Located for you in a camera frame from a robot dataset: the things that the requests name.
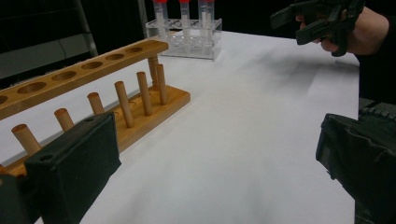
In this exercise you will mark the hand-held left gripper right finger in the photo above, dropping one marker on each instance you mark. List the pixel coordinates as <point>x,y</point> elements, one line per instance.
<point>367,161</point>

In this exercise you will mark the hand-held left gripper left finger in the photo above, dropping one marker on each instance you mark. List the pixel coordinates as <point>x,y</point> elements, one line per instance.
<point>71,168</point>

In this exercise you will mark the red-capped clear test tube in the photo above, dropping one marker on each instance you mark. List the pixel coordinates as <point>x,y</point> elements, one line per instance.
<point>185,15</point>
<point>160,12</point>
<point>202,15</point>
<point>211,15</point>

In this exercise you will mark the wooden test tube rack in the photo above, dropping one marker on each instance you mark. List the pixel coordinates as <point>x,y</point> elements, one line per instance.
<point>149,119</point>

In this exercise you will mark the clear acrylic tube rack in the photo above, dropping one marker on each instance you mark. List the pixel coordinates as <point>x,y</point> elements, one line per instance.
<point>199,49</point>

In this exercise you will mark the white table sheet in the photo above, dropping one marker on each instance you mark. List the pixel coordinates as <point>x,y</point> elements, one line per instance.
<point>233,124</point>

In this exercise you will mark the grey metal stand frame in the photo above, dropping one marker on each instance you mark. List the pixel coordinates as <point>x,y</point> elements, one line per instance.
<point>90,43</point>

